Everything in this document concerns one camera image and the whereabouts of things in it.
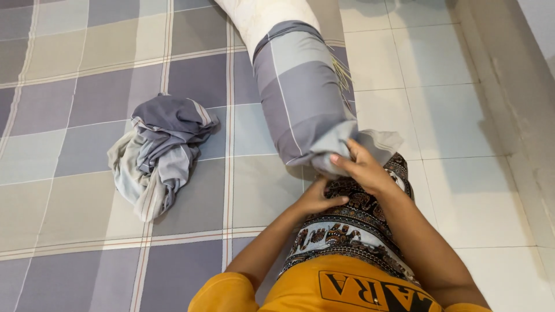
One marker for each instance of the mustard yellow t-shirt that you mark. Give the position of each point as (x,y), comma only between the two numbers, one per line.
(329,288)

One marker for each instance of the grey checked bed sheet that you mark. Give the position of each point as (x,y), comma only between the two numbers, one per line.
(130,173)

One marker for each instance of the yellow broom bristles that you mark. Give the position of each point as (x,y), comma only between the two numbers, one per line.
(341,71)

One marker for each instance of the grey checked bolster cover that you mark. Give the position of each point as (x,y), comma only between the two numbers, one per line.
(303,99)

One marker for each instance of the patterned elephant print trousers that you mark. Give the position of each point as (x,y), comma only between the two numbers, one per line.
(355,225)

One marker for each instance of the person's left hand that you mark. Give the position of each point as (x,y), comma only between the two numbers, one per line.
(315,199)

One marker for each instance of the white bolster pillow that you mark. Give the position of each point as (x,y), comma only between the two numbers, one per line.
(264,19)

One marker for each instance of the person's right hand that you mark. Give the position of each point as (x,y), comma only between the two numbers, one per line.
(363,170)

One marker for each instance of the crumpled grey checked pillowcase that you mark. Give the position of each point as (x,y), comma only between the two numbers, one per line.
(160,151)

